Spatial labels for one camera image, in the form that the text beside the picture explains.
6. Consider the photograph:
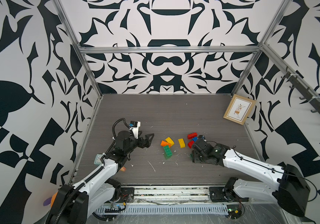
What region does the red square lego brick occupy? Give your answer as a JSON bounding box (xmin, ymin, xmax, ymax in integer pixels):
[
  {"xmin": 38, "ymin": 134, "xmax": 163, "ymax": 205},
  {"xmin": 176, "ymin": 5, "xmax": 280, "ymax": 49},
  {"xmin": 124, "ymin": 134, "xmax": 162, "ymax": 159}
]
[{"xmin": 188, "ymin": 141, "xmax": 195, "ymax": 148}]

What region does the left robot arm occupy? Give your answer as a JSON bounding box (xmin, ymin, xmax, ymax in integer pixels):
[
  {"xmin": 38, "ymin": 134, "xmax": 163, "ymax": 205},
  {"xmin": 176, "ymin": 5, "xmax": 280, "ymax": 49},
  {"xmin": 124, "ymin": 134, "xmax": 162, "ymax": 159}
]
[{"xmin": 46, "ymin": 118, "xmax": 154, "ymax": 224}]

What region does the yellow curved lego brick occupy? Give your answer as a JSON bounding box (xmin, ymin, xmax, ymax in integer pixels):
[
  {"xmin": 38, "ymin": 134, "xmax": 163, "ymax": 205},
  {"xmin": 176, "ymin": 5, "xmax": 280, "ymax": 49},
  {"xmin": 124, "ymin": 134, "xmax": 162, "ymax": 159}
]
[
  {"xmin": 165, "ymin": 137, "xmax": 175, "ymax": 147},
  {"xmin": 178, "ymin": 139, "xmax": 186, "ymax": 148}
]

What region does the orange long lego brick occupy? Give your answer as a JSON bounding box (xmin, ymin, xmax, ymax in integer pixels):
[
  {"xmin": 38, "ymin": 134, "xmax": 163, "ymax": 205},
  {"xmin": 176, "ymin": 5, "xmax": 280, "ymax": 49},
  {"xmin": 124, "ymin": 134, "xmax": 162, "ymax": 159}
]
[{"xmin": 161, "ymin": 141, "xmax": 172, "ymax": 147}]

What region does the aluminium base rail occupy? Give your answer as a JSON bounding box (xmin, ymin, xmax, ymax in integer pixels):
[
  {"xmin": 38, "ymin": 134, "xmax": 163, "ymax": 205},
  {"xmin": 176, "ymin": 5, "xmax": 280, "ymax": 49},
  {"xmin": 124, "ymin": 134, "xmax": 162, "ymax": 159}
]
[{"xmin": 115, "ymin": 184, "xmax": 292, "ymax": 204}]

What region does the dark green long lego brick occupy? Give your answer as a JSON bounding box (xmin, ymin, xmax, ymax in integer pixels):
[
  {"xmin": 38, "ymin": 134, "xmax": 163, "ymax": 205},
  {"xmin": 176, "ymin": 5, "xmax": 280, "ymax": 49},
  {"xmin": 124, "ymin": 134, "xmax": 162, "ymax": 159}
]
[{"xmin": 163, "ymin": 146, "xmax": 173, "ymax": 159}]

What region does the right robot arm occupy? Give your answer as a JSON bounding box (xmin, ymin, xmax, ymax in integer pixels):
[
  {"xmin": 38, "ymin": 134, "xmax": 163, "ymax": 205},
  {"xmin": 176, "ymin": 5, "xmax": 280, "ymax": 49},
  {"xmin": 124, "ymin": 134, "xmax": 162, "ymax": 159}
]
[{"xmin": 190, "ymin": 138, "xmax": 311, "ymax": 217}]

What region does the white cable duct strip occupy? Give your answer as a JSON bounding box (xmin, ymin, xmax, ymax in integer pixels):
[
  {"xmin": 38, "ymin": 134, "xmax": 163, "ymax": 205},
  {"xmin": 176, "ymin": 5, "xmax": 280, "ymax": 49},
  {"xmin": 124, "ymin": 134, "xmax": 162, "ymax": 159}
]
[{"xmin": 95, "ymin": 204, "xmax": 229, "ymax": 215}]

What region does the wall hook rack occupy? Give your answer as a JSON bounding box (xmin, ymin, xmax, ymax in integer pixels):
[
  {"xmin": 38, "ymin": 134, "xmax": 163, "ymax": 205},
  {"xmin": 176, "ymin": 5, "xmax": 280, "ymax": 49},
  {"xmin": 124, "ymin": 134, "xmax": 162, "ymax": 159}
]
[{"xmin": 281, "ymin": 66, "xmax": 320, "ymax": 114}]

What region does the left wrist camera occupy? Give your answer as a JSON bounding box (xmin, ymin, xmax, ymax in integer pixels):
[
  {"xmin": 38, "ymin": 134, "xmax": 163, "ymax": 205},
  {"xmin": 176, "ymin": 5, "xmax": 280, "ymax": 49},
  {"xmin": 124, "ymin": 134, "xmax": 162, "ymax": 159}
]
[{"xmin": 129, "ymin": 121, "xmax": 141, "ymax": 139}]

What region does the red flat lego brick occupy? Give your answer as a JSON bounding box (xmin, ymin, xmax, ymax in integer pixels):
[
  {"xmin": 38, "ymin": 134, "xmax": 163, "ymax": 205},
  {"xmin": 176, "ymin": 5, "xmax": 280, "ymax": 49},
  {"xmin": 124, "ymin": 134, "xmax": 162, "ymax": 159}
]
[{"xmin": 187, "ymin": 133, "xmax": 197, "ymax": 140}]

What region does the orange plush shark toy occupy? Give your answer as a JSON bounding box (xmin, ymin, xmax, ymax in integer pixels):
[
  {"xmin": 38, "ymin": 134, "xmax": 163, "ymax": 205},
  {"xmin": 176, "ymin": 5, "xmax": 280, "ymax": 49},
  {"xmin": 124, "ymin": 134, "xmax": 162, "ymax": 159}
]
[{"xmin": 43, "ymin": 193, "xmax": 57, "ymax": 206}]

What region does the wooden picture frame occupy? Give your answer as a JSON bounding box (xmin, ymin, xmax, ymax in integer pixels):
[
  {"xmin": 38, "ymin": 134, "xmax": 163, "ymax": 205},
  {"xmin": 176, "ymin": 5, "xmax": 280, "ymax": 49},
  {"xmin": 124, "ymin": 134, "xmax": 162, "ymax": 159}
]
[{"xmin": 223, "ymin": 94, "xmax": 256, "ymax": 125}]

